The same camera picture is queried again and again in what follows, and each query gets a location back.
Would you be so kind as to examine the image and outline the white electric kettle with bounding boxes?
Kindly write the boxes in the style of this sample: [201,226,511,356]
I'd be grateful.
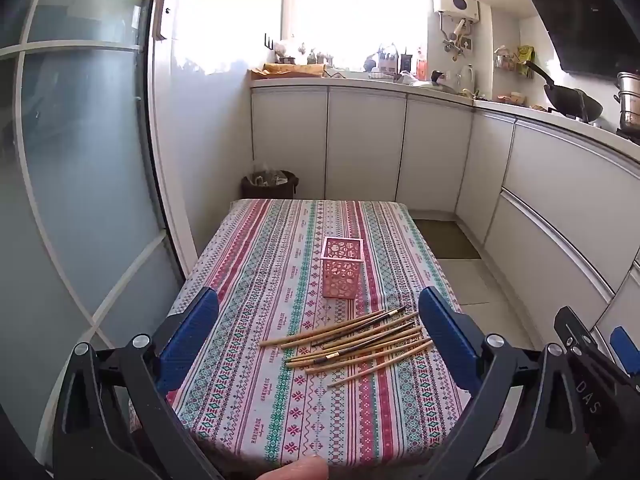
[457,64,476,93]

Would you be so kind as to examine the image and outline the yellow cloth on counter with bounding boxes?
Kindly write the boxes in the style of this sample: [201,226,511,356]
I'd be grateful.
[250,63,326,80]

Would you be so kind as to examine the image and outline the pink perforated utensil holder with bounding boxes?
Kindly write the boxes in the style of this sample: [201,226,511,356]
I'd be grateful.
[321,236,363,300]

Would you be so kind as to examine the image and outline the black wok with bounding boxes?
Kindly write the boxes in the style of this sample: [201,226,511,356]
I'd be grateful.
[524,61,603,124]

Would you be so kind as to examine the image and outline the knife block with utensils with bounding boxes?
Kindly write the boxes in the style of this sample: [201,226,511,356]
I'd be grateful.
[376,50,398,77]

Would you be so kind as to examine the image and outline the glass door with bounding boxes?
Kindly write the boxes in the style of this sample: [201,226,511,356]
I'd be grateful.
[1,0,183,463]

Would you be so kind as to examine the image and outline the bamboo chopstick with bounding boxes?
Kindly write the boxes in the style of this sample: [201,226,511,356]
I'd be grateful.
[279,309,416,349]
[326,339,434,389]
[258,308,402,348]
[322,318,416,353]
[285,324,421,368]
[304,328,431,375]

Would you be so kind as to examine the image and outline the dark trash bin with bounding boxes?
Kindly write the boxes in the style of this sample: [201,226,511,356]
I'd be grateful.
[241,169,299,200]

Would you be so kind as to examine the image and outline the dark chopstick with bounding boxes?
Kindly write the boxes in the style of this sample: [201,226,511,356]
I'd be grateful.
[311,327,421,365]
[312,307,406,348]

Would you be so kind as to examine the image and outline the red bottle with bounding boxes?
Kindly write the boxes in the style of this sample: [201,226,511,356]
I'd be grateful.
[416,48,427,81]

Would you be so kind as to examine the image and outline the person's hand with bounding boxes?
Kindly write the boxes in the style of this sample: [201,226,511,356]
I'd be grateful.
[257,456,329,480]

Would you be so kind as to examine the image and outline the steel stock pot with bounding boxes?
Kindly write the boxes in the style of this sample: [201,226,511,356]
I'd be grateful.
[614,72,640,136]

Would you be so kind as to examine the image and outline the yellow green snack bag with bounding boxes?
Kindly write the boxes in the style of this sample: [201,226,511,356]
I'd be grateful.
[516,44,535,78]

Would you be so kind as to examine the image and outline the patterned striped tablecloth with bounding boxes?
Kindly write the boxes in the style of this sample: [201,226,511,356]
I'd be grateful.
[127,198,524,467]

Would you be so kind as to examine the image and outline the black range hood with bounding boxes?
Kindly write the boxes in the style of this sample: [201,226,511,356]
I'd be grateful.
[532,0,639,80]

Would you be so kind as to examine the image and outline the white kitchen cabinets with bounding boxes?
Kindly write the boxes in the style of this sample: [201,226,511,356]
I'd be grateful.
[250,79,639,344]

